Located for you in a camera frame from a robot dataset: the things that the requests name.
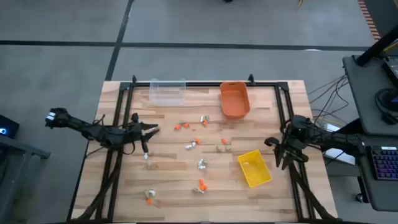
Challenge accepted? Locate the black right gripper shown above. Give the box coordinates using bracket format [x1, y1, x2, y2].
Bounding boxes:
[264, 136, 310, 170]

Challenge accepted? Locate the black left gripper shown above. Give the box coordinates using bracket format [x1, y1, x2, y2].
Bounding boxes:
[127, 113, 161, 155]

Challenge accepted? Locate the yellow plastic basket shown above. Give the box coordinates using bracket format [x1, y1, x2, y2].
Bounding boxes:
[237, 149, 273, 189]

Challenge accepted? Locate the clear plastic bin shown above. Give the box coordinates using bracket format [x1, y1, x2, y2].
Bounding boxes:
[149, 78, 187, 107]

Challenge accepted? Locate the white paper sheet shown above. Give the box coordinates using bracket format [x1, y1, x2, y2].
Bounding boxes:
[323, 123, 356, 166]

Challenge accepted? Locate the orange plastic bin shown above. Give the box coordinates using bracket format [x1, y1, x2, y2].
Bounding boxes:
[220, 81, 251, 119]

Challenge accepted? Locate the grey desk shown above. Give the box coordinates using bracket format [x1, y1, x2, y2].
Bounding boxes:
[342, 54, 398, 136]
[353, 133, 398, 213]

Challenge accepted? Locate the backlit black keyboard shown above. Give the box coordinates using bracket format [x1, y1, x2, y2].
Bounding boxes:
[369, 145, 398, 181]

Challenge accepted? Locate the black headset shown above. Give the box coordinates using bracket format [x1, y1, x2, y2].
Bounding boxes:
[374, 87, 398, 126]

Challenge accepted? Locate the black laptop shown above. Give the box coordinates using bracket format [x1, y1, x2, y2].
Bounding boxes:
[381, 55, 398, 90]

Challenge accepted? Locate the black box with blue light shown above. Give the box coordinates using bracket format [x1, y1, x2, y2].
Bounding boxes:
[0, 114, 20, 139]

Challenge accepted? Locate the black metal pole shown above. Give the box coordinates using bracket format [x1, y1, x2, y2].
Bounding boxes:
[355, 24, 398, 67]

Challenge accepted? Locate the black metal table frame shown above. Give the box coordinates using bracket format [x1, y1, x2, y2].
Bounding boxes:
[67, 73, 338, 223]

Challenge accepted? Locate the black floor cable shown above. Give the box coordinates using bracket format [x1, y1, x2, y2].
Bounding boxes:
[307, 74, 351, 125]

